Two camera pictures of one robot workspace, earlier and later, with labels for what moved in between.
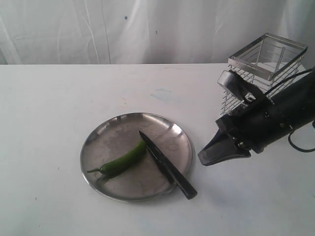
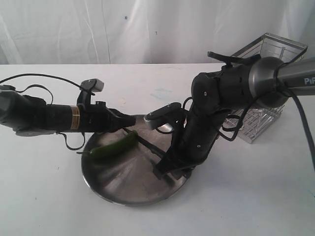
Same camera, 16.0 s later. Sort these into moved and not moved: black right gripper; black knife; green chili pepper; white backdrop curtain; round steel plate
Moved: black knife; black right gripper; green chili pepper
Not moved: round steel plate; white backdrop curtain
